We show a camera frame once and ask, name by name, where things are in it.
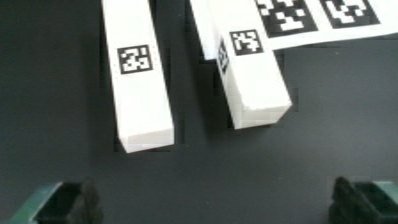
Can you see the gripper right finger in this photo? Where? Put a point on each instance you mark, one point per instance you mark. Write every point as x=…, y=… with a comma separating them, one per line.
x=365, y=202

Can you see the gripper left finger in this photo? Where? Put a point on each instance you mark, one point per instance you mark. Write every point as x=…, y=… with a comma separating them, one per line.
x=63, y=204

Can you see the white desk leg far left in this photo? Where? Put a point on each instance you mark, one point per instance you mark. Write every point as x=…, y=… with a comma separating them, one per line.
x=141, y=98

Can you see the white desk leg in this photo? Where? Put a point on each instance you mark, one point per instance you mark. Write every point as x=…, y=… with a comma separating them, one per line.
x=233, y=43
x=141, y=98

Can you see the marker tag sheet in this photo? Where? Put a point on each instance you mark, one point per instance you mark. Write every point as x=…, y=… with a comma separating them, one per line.
x=313, y=21

